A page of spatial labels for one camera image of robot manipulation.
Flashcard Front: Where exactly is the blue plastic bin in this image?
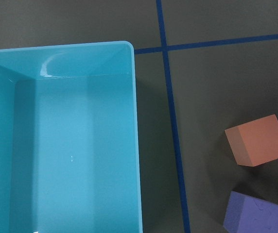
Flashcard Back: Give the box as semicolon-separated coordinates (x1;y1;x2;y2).
0;41;143;233

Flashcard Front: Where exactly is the purple foam block near blue bin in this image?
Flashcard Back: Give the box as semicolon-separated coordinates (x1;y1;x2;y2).
223;191;278;233

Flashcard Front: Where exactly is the orange foam block near blue bin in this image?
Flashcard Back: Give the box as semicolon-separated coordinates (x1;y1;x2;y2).
225;115;278;167

